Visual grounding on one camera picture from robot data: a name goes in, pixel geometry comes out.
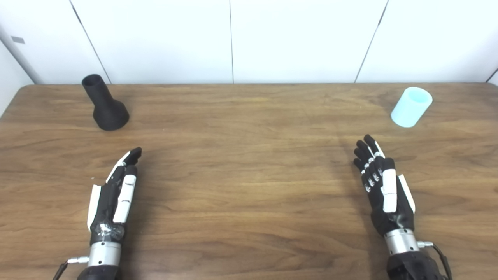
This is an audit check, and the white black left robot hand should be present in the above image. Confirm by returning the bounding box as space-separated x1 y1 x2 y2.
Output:
86 147 142 245

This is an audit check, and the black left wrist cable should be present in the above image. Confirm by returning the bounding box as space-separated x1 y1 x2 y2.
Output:
53 257 90 280

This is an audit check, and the black flared nozzle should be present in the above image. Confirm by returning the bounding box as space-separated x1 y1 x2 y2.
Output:
82 74 130 131

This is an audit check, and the light-blue short hose tube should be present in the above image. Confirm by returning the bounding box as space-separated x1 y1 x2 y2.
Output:
391 87 433 128

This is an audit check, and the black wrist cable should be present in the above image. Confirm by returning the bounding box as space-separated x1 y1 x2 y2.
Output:
53 257 90 280
417 241 452 280

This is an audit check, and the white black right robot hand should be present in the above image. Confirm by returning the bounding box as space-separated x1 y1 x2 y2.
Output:
353 135 416 237

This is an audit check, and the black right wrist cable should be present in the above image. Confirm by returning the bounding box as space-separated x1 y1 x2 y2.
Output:
417 241 452 280

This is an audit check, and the gray wall corner post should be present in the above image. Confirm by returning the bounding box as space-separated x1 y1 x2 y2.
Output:
0 23 43 84

